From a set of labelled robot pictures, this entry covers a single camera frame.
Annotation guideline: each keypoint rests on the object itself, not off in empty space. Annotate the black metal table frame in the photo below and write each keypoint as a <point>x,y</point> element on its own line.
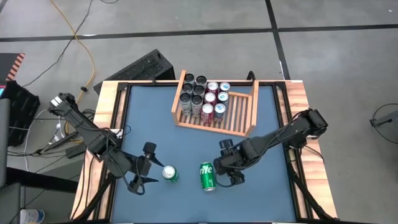
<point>140,84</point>

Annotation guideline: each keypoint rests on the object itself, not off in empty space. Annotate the black fabric case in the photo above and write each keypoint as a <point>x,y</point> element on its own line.
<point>21,112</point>

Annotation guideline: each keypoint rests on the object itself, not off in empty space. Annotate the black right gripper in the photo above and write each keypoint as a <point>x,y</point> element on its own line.
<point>230,165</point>

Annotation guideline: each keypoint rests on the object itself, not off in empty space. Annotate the black power adapter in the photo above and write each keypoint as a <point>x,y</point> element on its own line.
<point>75,151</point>

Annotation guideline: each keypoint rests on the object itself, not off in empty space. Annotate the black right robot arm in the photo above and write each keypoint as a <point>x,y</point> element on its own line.
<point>270,138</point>

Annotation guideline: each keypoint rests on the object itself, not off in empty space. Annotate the white Celsius Arctic Vibe can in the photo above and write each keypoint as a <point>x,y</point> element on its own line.
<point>189,77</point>
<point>185,99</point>
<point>187,88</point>

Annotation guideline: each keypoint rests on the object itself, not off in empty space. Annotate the white blue object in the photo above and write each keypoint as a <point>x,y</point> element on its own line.
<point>31,216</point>

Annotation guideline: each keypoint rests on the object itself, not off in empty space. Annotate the green Sprite can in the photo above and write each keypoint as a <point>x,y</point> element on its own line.
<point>207,175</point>
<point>170,173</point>

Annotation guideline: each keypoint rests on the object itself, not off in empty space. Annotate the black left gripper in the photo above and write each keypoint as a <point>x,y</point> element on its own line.
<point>136,166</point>

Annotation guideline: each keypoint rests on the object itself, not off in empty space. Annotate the white Celsius Tropical Vibe can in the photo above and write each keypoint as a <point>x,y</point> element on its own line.
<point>199,90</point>
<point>201,80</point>
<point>196,101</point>

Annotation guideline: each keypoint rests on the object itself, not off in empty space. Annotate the red Coca-Cola can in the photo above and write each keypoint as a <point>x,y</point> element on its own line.
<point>213,86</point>
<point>207,109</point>
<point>210,97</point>

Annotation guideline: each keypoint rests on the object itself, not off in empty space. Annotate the black triangular clamp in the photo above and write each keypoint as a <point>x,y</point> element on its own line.
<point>251,75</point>

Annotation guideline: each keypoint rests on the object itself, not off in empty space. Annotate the black mat orange striped edge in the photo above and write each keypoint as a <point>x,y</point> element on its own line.
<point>7,65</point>

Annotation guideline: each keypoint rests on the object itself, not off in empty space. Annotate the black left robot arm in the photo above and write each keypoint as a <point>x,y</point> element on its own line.
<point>84,127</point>

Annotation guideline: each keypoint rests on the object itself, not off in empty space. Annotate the black perforated metal case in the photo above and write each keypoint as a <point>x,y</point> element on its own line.
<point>140,70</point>

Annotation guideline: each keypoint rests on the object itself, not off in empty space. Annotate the wooden slatted shelf rack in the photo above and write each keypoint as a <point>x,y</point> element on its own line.
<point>239,115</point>

